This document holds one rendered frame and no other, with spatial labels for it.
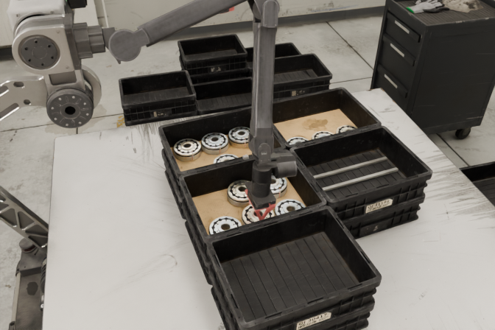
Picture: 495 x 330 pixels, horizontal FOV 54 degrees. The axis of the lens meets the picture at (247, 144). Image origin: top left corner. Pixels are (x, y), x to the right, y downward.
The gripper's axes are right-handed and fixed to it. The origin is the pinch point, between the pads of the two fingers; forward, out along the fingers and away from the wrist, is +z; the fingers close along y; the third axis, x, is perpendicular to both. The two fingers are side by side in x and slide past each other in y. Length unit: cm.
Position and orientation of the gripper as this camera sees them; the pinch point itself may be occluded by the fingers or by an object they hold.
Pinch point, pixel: (258, 212)
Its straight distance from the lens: 153.4
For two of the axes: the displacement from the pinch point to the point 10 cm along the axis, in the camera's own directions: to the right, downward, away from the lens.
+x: -9.4, 1.8, -2.9
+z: -0.4, 7.9, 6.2
